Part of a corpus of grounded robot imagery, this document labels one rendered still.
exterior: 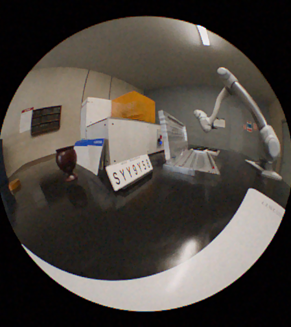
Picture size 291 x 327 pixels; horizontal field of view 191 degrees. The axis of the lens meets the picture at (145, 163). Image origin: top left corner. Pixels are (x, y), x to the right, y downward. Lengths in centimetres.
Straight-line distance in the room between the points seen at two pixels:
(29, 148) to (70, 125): 94
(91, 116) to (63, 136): 136
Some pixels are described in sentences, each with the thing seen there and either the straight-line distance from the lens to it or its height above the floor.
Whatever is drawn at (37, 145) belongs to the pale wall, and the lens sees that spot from 190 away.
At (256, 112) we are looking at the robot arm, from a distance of 76.
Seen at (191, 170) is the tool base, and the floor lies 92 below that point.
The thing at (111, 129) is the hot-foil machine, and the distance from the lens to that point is 35.
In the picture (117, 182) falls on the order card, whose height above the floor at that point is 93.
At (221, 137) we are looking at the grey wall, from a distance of 283.
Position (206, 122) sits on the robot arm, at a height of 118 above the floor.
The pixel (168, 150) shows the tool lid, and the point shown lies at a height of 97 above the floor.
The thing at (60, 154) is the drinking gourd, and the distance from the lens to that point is 31.
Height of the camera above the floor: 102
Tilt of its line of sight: 17 degrees down
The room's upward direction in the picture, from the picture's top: straight up
